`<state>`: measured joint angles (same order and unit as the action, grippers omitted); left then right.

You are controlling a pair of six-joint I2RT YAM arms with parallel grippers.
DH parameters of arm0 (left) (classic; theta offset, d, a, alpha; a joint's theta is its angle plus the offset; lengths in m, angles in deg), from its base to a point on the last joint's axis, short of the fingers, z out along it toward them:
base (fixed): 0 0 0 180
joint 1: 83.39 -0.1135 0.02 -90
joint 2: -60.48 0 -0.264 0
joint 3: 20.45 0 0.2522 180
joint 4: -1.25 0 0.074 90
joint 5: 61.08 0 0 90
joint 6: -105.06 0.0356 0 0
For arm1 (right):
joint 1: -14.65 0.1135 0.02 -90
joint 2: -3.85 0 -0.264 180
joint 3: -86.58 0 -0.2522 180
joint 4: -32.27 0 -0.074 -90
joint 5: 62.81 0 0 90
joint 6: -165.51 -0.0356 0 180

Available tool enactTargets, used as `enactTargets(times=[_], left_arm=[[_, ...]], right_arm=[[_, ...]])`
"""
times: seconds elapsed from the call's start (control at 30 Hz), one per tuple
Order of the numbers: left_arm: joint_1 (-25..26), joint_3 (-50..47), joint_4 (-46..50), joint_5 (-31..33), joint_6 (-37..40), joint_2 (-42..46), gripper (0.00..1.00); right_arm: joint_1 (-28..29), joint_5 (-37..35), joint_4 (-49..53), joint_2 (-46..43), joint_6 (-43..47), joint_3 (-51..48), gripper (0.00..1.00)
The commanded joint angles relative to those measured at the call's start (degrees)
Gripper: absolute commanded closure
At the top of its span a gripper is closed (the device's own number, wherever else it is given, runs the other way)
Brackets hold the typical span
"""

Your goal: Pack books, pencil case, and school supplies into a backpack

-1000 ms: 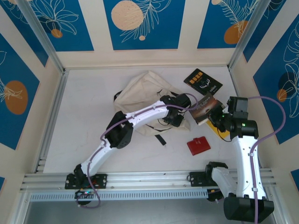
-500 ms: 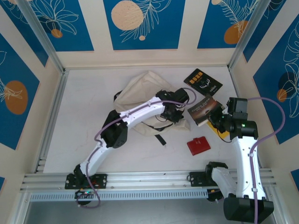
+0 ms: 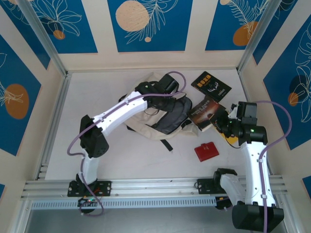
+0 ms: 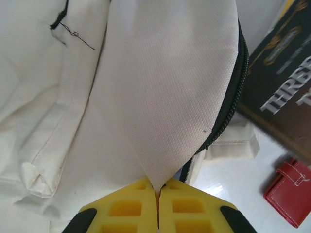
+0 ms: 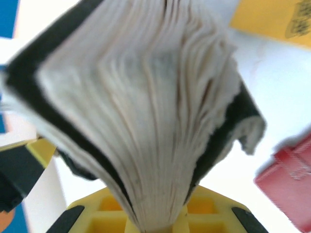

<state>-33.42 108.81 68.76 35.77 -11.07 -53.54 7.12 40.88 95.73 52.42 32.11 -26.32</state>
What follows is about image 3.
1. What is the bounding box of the dark brown book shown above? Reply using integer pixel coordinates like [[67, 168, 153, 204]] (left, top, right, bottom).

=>
[[187, 95, 226, 133]]

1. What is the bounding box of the cream canvas backpack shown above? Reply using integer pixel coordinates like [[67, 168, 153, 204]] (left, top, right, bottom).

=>
[[118, 72, 202, 152]]

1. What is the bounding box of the black book orange title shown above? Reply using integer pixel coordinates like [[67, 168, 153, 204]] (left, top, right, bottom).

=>
[[190, 71, 232, 102]]

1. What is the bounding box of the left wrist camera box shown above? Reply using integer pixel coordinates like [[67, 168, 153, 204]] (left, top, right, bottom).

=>
[[159, 74, 180, 94]]

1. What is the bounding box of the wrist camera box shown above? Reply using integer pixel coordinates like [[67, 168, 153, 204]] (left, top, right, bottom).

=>
[[159, 74, 180, 94], [229, 101, 258, 120]]

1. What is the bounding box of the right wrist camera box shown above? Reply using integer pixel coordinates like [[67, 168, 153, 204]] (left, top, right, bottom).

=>
[[229, 101, 258, 120]]

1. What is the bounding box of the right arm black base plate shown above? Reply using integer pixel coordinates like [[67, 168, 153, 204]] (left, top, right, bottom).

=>
[[196, 178, 242, 195]]

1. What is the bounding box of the aluminium mounting rail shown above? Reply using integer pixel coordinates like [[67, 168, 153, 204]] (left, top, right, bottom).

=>
[[20, 176, 289, 199]]

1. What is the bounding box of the aluminium frame post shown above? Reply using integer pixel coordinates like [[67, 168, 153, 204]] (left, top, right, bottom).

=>
[[237, 0, 299, 73], [17, 0, 69, 76]]

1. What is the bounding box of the grey slotted cable duct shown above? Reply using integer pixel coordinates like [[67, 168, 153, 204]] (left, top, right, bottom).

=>
[[31, 197, 217, 210]]

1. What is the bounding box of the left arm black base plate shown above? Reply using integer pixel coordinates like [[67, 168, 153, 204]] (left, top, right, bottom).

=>
[[67, 181, 112, 197]]

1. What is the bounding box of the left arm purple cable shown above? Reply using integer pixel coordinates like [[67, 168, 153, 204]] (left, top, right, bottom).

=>
[[67, 71, 187, 216]]

